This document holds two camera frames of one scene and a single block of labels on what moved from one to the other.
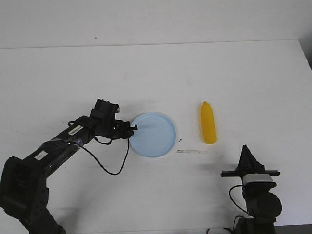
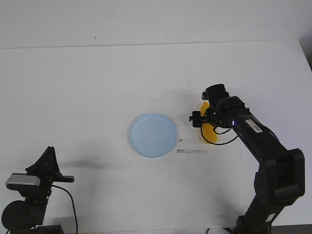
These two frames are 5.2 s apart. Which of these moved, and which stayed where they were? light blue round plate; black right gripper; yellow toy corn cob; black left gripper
Moved: black right gripper; black left gripper
Stayed: light blue round plate; yellow toy corn cob
